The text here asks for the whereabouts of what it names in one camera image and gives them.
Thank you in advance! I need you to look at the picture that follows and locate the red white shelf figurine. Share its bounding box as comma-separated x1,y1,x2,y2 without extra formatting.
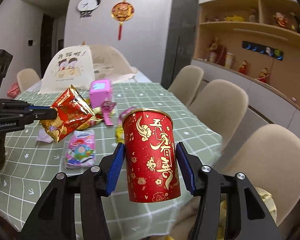
272,12,290,28

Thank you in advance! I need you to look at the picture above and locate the beige shelf cabinet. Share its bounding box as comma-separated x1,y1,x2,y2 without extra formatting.
191,0,300,120

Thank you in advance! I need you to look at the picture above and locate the pink toy box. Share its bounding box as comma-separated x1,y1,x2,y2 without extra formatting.
89,79,113,108

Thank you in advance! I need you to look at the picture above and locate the yellow toy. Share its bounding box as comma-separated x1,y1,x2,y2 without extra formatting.
224,15,245,22

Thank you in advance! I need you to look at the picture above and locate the black wall hook strip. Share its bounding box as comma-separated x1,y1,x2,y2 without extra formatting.
242,41,283,61

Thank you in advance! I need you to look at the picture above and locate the pale pink packet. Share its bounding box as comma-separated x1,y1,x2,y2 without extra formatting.
36,129,53,143

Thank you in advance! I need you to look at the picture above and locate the pink yellow snack packet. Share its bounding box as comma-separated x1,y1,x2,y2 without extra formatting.
115,107,137,145

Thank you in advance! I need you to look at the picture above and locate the white mesh food cover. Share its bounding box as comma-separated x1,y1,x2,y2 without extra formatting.
89,44,138,83

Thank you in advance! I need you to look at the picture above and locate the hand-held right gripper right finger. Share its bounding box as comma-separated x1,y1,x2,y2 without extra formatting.
175,142,283,240

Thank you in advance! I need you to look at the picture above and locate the pink cartoon tissue pack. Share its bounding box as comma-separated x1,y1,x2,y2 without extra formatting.
63,130,95,170

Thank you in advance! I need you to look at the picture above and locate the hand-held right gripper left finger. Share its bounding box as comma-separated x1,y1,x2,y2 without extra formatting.
19,142,125,240

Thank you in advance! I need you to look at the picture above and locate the pink cloth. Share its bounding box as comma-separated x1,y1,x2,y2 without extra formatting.
7,82,22,98

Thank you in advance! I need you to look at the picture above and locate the white lidded cup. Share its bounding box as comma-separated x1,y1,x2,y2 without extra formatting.
225,52,234,68

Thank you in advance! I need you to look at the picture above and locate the beige dining chair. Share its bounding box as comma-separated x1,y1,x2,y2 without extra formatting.
189,79,249,140
221,124,300,227
168,65,205,107
17,69,40,93

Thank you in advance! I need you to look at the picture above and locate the red paper cup gold print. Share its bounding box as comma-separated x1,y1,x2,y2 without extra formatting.
122,107,182,202

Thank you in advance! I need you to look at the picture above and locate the red hanging knot ornament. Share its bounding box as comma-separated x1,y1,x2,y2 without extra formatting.
111,0,136,40

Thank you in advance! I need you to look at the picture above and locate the panda wall clock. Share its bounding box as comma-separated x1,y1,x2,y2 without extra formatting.
77,0,101,18

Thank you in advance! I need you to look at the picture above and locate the green checked tablecloth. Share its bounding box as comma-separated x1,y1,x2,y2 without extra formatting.
0,81,223,240

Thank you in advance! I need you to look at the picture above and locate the red gold snack bag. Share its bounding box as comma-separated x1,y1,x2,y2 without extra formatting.
39,84,97,143

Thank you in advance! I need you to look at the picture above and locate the tall red robed figurine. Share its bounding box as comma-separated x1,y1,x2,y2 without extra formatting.
207,39,227,64

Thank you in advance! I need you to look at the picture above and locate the gold red candy wrapper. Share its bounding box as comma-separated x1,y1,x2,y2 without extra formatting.
85,105,105,128

